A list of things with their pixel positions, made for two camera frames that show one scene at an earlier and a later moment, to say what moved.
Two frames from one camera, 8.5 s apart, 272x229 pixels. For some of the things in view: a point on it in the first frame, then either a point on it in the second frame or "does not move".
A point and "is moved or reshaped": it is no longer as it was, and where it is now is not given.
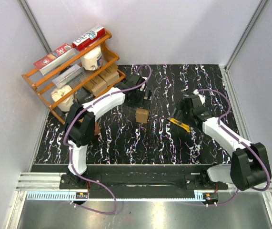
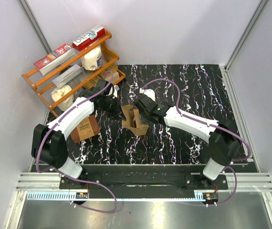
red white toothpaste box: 79,44 does not move
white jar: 93,60 does not move
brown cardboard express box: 141,115 is moved or reshaped
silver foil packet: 64,78 does not move
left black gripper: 141,103 -> 117,113
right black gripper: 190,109 -> 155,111
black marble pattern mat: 125,134 does not move
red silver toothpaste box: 55,58 does not move
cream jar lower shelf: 57,94 does not move
